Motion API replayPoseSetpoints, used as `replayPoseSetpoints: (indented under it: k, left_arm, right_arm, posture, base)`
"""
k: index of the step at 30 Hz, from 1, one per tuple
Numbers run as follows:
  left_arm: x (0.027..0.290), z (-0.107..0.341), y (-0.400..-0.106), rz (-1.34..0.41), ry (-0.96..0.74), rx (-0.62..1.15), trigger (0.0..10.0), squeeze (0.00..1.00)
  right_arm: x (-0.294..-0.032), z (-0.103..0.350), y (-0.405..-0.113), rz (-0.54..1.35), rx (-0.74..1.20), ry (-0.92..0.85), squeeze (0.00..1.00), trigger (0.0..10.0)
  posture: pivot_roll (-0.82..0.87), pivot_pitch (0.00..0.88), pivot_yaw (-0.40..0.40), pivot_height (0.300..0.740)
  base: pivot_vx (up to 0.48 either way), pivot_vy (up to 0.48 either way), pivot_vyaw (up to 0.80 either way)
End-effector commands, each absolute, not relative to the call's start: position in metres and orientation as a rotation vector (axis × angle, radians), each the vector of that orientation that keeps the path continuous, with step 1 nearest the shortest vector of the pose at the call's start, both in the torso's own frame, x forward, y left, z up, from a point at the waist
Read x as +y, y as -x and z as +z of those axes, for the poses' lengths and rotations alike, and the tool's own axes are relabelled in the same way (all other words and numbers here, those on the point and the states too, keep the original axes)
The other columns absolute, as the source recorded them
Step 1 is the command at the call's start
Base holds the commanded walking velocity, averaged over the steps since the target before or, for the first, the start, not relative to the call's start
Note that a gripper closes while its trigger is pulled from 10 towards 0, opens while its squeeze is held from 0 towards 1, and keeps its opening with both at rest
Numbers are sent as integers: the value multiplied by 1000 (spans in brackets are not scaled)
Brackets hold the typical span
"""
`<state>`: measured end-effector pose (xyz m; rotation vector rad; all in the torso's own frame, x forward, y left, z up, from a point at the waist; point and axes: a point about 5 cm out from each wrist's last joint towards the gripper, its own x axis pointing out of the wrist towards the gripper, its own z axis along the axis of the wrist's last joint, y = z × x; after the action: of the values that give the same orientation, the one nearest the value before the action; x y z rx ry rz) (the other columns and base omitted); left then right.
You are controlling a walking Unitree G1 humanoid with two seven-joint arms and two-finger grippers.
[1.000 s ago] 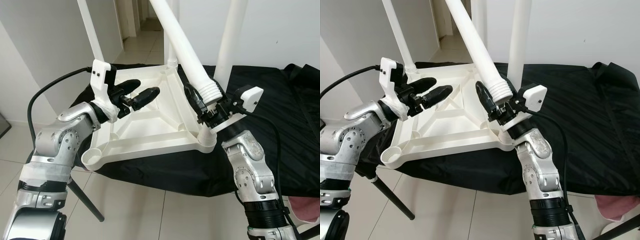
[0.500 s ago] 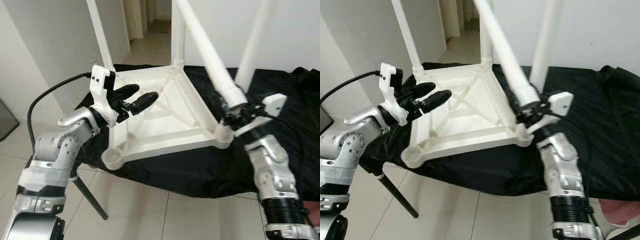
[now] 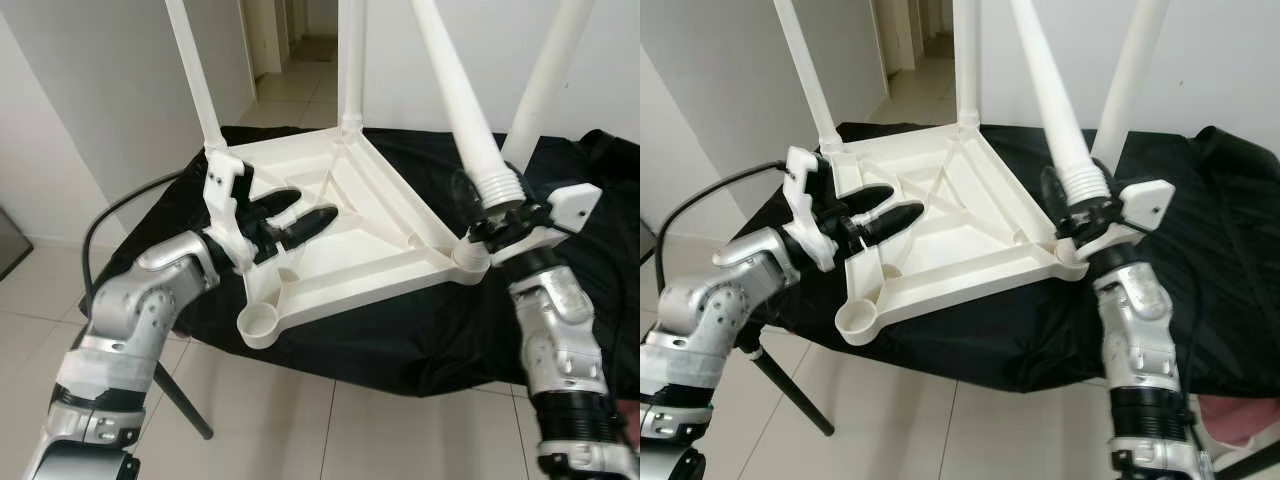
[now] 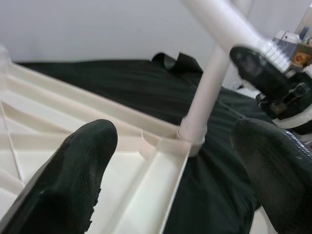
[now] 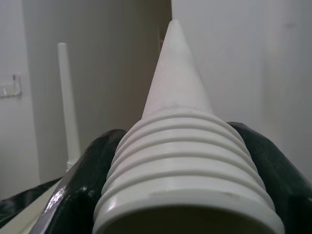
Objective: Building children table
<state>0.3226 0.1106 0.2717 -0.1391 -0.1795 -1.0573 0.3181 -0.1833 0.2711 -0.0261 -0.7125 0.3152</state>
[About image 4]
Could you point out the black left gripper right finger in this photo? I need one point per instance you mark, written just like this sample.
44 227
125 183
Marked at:
280 175

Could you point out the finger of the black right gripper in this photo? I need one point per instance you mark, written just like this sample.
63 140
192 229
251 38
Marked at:
258 70

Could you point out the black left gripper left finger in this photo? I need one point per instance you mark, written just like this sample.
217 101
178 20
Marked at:
63 190

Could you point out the white plastic table top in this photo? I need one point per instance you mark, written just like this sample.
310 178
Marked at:
146 182

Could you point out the black cloth table cover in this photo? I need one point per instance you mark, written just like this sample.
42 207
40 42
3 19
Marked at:
207 182

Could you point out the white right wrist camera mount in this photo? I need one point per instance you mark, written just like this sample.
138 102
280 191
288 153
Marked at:
299 119

